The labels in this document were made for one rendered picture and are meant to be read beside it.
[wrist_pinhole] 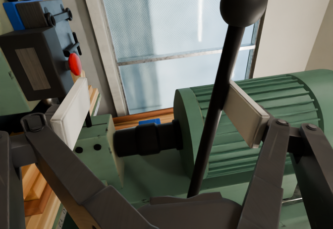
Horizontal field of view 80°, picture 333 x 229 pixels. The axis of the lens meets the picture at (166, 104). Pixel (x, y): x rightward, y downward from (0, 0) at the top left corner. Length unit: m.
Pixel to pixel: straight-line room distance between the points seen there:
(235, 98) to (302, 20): 2.04
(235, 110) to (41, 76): 0.22
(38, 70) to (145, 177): 0.28
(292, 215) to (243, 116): 0.39
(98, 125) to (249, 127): 0.27
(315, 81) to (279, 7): 1.63
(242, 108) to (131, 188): 0.31
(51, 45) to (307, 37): 2.21
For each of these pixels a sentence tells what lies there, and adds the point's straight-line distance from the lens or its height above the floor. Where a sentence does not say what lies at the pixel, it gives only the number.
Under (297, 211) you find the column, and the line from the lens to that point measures 0.55.
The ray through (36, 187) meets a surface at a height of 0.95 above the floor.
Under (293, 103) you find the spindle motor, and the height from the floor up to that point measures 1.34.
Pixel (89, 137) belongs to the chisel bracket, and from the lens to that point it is 0.35.
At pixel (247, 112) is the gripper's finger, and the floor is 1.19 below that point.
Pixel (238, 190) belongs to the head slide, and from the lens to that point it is 0.45.
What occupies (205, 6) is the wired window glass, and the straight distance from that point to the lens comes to 1.83.
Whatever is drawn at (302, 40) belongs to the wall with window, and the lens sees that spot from 2.29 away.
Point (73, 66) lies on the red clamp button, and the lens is 0.29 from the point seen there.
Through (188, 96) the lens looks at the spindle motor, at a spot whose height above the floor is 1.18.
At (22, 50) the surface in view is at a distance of 0.28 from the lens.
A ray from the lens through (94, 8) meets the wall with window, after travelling 1.62.
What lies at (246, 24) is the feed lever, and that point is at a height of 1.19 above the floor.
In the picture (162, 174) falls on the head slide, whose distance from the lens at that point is 0.44.
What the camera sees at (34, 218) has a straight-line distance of 0.35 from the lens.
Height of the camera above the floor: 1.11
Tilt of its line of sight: 4 degrees up
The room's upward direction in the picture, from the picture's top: 82 degrees clockwise
